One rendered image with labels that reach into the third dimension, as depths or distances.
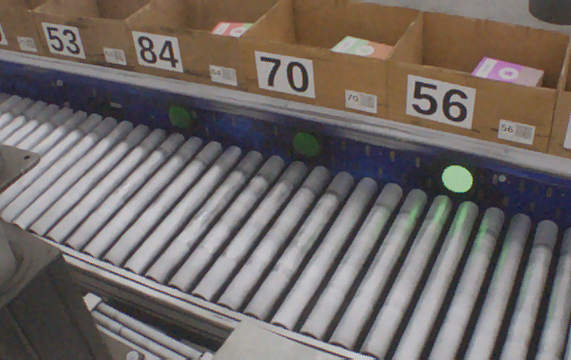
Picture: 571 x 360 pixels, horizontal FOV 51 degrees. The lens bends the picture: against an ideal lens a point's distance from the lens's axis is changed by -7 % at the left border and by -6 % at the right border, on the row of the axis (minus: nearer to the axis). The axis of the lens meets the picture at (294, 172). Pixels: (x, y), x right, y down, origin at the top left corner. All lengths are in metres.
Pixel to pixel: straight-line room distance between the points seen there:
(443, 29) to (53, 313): 1.18
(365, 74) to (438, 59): 0.32
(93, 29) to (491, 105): 1.16
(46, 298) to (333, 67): 0.86
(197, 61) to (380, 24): 0.51
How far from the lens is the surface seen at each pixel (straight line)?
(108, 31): 1.92
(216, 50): 1.70
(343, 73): 1.54
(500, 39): 1.70
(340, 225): 1.47
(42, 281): 1.08
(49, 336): 1.14
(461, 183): 1.50
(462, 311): 1.31
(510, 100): 1.44
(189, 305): 1.37
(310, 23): 1.87
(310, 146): 1.60
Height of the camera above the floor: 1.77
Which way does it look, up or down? 39 degrees down
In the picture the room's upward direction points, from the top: 6 degrees counter-clockwise
